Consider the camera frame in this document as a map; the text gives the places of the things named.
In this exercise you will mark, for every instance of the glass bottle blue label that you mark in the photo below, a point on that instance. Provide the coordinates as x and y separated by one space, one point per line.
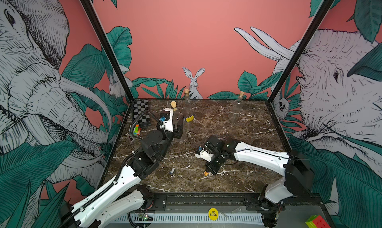
236 108

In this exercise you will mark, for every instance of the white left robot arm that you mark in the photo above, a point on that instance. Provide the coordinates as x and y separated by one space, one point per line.
124 193

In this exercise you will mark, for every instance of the glass bottle yellow price label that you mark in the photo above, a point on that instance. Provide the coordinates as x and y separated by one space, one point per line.
188 112

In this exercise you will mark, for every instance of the colourful rubiks cube on table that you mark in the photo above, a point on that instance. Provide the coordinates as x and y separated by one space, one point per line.
137 130

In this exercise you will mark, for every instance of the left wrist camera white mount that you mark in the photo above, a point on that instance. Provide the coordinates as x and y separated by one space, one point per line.
166 117

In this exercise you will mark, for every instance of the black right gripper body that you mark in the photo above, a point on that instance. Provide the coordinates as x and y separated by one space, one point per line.
216 162

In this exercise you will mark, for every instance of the black right frame post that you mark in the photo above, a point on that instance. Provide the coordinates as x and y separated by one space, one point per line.
313 26

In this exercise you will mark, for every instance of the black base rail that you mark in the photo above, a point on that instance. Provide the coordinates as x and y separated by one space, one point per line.
250 202

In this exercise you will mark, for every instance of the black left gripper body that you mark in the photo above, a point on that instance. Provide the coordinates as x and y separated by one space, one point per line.
166 138

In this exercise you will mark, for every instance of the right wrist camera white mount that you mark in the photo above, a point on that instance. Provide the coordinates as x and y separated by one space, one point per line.
203 154

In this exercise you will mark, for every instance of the black frame post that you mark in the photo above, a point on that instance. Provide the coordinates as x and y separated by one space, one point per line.
313 26
101 35

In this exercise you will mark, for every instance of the white perforated cable tray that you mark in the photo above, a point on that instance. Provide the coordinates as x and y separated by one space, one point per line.
177 218

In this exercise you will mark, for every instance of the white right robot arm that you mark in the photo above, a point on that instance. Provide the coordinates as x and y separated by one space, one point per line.
296 173

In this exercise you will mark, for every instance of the yellow round big blind sticker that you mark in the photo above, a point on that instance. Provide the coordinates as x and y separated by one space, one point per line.
213 214

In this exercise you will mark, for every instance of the black left frame post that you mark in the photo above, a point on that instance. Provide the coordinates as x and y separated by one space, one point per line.
101 35

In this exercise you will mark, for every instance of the black white chessboard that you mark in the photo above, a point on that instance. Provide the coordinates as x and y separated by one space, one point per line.
138 107

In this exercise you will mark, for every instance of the colourful cube bottom right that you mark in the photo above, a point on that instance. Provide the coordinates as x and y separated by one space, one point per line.
317 221

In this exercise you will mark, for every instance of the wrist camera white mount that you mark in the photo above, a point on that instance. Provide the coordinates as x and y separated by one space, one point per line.
203 154
166 117

